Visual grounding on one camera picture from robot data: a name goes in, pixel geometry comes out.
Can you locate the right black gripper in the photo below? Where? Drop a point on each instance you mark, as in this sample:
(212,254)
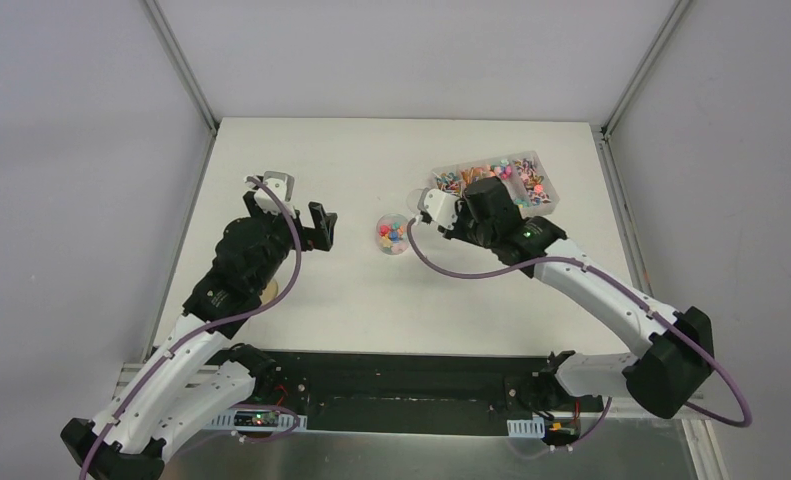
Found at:
(456,232)

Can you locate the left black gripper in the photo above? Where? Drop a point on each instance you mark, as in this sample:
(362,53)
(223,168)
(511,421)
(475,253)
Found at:
(299,225)

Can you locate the clear plastic jar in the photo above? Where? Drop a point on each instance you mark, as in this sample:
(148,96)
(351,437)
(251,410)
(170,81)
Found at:
(391,237)

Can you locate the clear plastic scoop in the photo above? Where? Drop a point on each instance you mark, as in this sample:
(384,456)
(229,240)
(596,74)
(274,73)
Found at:
(415,199)

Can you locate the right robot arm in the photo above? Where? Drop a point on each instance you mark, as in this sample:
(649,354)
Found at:
(666,361)

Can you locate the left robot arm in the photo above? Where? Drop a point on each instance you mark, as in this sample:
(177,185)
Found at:
(157,413)

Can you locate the compartmented candy tray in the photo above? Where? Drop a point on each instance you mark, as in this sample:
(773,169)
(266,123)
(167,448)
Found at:
(522,174)

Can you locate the wooden jar lid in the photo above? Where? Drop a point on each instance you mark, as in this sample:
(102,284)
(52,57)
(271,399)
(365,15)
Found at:
(270,292)

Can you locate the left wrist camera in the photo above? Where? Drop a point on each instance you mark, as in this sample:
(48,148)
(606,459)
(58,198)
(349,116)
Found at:
(271,192)

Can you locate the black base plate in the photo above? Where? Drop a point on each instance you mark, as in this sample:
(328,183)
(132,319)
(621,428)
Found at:
(413,394)

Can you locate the right slotted cable duct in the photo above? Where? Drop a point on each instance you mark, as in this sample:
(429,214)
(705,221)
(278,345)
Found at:
(533,428)

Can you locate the slotted cable duct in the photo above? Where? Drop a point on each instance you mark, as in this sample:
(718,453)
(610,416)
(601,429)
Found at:
(533,428)
(256,421)

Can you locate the left slotted cable duct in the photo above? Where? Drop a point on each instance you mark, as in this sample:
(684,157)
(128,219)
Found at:
(256,421)

